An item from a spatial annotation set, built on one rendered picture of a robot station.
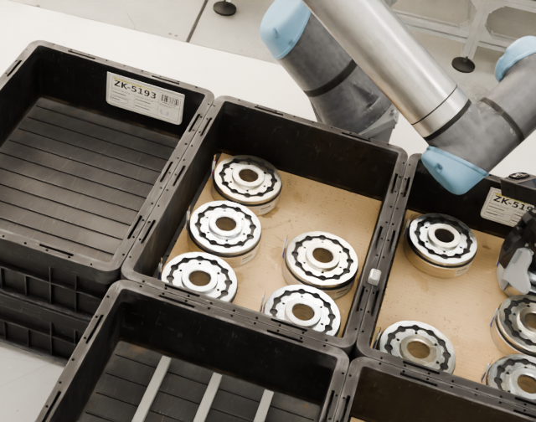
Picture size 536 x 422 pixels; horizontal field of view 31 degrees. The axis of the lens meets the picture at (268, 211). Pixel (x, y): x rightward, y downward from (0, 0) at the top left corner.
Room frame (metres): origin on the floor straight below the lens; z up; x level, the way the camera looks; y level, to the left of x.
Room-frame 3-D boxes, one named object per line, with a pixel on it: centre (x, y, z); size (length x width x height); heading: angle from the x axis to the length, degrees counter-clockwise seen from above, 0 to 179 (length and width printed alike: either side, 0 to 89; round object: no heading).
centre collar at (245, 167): (1.07, 0.04, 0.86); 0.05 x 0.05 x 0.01
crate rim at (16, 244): (0.99, 0.29, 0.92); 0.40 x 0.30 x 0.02; 172
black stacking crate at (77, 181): (0.99, 0.29, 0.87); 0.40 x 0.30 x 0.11; 172
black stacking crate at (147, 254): (0.95, -0.01, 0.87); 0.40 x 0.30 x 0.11; 172
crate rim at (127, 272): (0.95, -0.01, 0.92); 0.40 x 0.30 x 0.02; 172
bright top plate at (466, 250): (1.03, -0.26, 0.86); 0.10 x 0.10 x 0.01
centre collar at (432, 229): (1.03, -0.26, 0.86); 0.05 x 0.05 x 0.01
